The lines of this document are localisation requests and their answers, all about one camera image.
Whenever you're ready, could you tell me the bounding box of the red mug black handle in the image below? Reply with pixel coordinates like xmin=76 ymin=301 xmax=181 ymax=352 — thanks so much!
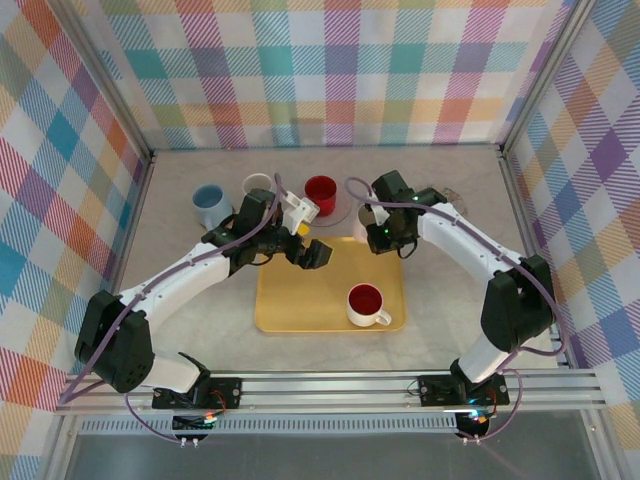
xmin=303 ymin=174 xmax=339 ymax=218

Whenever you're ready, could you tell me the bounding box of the round pink unicorn coaster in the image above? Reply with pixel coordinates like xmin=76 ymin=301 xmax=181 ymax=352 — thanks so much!
xmin=299 ymin=189 xmax=354 ymax=231

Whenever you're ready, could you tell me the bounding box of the white mug grey inside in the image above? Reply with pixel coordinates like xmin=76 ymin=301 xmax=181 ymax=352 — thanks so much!
xmin=242 ymin=172 xmax=276 ymax=199

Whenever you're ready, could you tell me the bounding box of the light blue mug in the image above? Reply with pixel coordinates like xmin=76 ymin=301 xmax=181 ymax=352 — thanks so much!
xmin=191 ymin=183 xmax=234 ymax=227

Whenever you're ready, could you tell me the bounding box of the yellow rectangular tray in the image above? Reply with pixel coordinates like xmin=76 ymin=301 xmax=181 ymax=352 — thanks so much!
xmin=253 ymin=235 xmax=408 ymax=334

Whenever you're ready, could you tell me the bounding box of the white mug red inside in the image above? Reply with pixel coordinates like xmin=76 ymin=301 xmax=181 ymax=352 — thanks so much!
xmin=346 ymin=282 xmax=393 ymax=329

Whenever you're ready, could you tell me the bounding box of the circuit board with lights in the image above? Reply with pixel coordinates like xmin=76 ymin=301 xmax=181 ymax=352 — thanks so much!
xmin=171 ymin=409 xmax=219 ymax=432
xmin=453 ymin=408 xmax=495 ymax=437

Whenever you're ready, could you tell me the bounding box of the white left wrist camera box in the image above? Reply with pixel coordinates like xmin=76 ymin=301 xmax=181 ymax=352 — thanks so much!
xmin=281 ymin=191 xmax=322 ymax=234

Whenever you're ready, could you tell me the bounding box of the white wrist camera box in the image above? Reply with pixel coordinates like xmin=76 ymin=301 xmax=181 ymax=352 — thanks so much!
xmin=281 ymin=191 xmax=322 ymax=234
xmin=355 ymin=201 xmax=389 ymax=232

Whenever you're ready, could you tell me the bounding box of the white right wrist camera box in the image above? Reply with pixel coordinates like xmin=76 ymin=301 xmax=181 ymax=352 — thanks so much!
xmin=355 ymin=201 xmax=389 ymax=232

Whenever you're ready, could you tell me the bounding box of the aluminium side rail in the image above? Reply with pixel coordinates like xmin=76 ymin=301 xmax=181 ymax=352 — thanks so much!
xmin=497 ymin=149 xmax=577 ymax=374
xmin=85 ymin=149 xmax=157 ymax=377

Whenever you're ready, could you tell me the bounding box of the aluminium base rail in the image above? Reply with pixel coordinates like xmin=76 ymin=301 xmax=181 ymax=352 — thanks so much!
xmin=54 ymin=368 xmax=607 ymax=417

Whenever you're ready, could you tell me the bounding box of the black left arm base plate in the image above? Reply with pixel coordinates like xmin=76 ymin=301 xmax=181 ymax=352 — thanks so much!
xmin=151 ymin=375 xmax=245 ymax=410

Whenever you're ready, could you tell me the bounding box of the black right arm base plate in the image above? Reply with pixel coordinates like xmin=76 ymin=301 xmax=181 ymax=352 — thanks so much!
xmin=416 ymin=373 xmax=511 ymax=409

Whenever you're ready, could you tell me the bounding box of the grey slotted cable duct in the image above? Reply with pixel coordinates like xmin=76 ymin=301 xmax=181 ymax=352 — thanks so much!
xmin=79 ymin=416 xmax=460 ymax=435

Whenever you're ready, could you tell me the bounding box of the aluminium frame post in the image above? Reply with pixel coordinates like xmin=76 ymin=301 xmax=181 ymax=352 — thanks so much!
xmin=52 ymin=0 xmax=156 ymax=161
xmin=497 ymin=0 xmax=601 ymax=160

